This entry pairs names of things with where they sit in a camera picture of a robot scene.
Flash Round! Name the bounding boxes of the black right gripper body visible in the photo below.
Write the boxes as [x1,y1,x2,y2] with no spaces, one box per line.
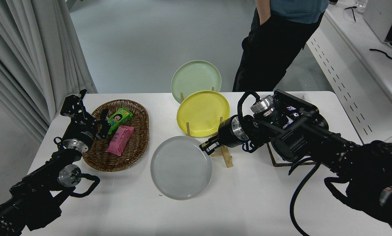
[218,115,241,148]

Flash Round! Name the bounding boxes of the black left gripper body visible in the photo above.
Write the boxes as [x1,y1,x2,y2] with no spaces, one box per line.
[63,120,99,148]

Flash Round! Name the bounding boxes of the grey plate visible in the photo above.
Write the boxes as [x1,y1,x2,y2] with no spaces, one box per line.
[150,136,213,200]

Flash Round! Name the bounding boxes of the wooden plate rack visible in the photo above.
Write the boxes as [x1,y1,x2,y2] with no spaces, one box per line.
[180,87,233,168]

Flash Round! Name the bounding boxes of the yellow plate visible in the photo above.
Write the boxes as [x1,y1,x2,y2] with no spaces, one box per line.
[177,90,230,138]

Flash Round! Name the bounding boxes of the pale green plate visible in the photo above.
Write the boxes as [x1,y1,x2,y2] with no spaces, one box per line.
[171,60,222,104]

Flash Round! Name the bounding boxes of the green snack pack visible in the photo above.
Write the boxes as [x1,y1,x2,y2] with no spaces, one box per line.
[107,107,133,135]

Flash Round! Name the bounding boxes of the pink snack pack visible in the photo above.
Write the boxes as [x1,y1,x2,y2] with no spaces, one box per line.
[105,125,134,156]

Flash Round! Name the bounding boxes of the brown wicker basket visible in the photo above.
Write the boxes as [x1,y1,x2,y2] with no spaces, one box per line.
[82,99,150,172]

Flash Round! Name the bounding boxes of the white tray with cork rim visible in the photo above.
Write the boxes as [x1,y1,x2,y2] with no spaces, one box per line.
[266,93,318,167]

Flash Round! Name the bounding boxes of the white curtain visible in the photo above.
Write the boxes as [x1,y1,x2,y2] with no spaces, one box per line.
[0,0,98,145]

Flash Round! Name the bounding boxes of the person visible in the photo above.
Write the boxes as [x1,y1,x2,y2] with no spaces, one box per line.
[233,0,329,92]

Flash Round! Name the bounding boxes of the long white side table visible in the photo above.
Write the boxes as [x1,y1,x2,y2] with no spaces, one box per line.
[307,0,392,145]

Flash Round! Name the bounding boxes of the black glasses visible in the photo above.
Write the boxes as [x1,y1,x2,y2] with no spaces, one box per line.
[345,6,358,23]

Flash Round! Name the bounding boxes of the silver laptop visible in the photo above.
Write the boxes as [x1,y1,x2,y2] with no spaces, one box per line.
[363,0,392,45]

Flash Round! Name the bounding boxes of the black cable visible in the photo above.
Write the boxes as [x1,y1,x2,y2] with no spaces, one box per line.
[369,49,392,60]

